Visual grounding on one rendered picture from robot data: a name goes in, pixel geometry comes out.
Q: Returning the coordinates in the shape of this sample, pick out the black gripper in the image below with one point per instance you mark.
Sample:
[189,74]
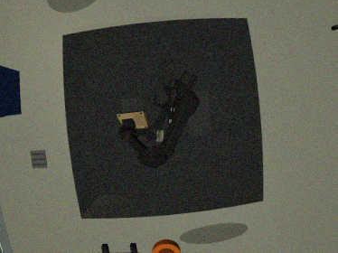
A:
[173,84]

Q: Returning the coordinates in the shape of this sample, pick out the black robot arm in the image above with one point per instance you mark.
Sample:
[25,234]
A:
[185,102]

